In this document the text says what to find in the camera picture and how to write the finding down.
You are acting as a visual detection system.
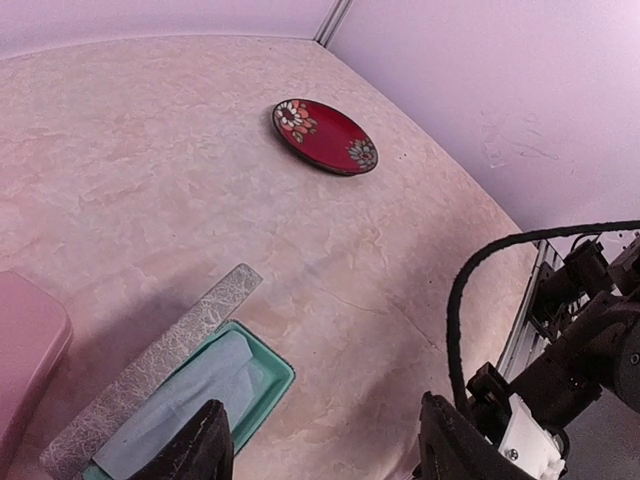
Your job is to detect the small blue cleaning cloth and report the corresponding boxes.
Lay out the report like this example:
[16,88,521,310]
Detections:
[93,331,262,479]

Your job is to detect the right aluminium frame post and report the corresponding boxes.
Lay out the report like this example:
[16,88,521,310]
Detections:
[313,0,353,49]

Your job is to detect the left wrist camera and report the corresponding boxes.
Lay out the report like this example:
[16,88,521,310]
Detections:
[467,362,568,479]

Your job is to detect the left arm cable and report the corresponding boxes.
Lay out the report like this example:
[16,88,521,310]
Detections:
[446,218,640,416]

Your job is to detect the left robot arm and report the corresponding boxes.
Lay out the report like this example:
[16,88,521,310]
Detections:
[412,220,639,479]

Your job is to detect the red floral plate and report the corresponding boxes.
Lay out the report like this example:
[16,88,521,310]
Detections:
[271,98,379,176]

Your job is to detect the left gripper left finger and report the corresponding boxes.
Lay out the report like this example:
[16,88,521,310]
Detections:
[144,400,234,480]

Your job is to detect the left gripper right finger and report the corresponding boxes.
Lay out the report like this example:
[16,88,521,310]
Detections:
[414,392,505,479]

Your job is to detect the front aluminium rail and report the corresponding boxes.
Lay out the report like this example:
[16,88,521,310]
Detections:
[496,240,562,382]

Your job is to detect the pink glasses case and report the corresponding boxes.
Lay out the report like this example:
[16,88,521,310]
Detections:
[1,271,72,471]

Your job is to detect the grey glasses case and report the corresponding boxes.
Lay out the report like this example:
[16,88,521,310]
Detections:
[40,263,295,479]

